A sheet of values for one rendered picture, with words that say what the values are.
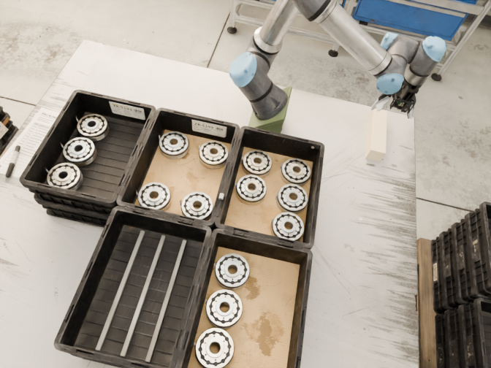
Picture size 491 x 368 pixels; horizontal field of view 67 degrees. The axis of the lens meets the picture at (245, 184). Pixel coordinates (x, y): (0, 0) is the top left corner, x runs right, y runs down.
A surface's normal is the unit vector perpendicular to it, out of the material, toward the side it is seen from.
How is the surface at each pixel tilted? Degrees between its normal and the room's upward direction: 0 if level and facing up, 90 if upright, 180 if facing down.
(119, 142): 0
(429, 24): 90
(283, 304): 0
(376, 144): 0
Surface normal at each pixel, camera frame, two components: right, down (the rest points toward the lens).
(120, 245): 0.09, -0.51
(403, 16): -0.22, 0.83
